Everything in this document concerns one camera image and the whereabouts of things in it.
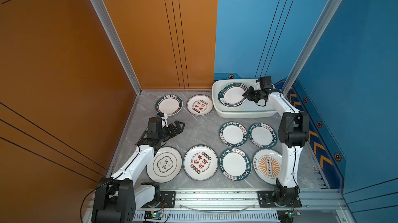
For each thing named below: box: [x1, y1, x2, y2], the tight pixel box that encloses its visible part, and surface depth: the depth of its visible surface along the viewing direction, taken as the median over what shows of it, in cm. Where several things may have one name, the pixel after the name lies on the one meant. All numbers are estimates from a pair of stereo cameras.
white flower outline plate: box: [146, 146, 183, 184], surface depth 85 cm
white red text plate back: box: [186, 94, 215, 117], surface depth 113 cm
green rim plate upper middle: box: [219, 121, 248, 148], surface depth 97 cm
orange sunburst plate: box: [252, 148, 283, 186], surface depth 84 cm
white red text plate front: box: [182, 144, 219, 182], surface depth 86 cm
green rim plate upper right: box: [248, 122, 278, 149], surface depth 98 cm
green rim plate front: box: [218, 147, 252, 181], surface depth 86 cm
